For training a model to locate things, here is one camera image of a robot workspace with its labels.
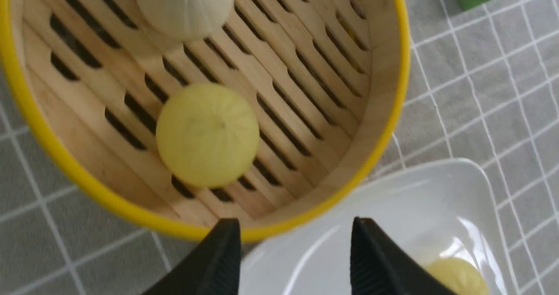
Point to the white square plate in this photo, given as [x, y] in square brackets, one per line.
[436, 210]

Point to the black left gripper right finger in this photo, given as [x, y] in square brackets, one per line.
[380, 267]

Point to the yellow steamed bun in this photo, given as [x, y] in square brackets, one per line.
[459, 276]
[207, 135]

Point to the yellow-rimmed bamboo steamer basket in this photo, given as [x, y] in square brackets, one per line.
[272, 119]

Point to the white steamed bun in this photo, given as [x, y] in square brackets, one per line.
[186, 19]

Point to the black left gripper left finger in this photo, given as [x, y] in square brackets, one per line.
[212, 268]

